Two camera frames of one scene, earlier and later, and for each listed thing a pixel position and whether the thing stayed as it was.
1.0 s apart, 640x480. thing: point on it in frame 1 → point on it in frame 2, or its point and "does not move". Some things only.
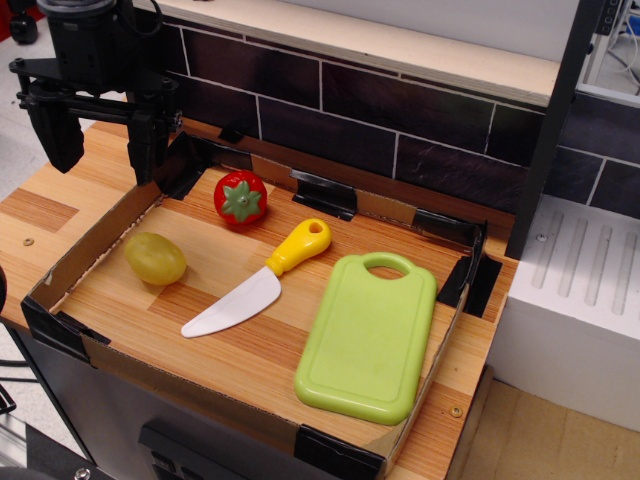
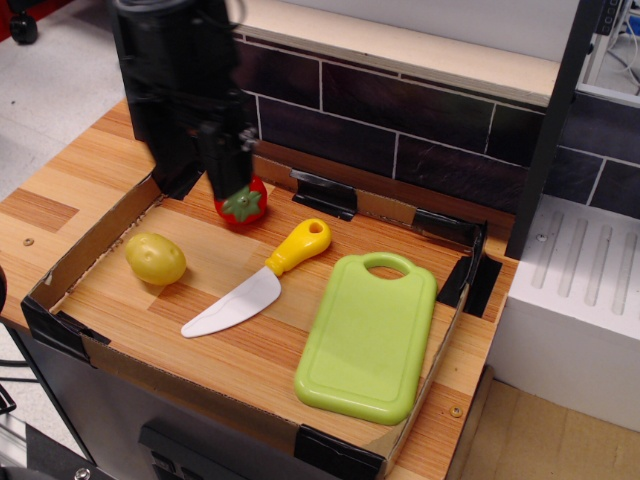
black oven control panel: [186, 451] does not move
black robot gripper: [96, 68] → [188, 110]
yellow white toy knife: [262, 290] does not move
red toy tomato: [240, 197] does not move
